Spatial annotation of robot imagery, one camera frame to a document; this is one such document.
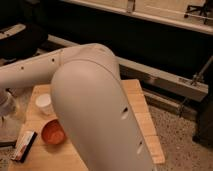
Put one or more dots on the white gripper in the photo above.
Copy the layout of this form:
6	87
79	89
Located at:
7	103

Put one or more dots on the black whiteboard eraser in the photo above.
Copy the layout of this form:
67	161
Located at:
24	146

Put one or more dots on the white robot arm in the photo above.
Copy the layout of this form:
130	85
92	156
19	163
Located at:
90	102

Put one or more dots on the white paper cup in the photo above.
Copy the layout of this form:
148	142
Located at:
44	104

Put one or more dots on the orange bowl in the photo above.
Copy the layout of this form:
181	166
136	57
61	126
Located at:
52	133

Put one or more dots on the black office chair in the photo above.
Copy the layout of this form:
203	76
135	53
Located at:
20	36

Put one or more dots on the wooden table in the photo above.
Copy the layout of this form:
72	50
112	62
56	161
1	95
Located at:
64	157

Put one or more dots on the black chair base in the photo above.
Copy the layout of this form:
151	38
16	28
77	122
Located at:
202	11

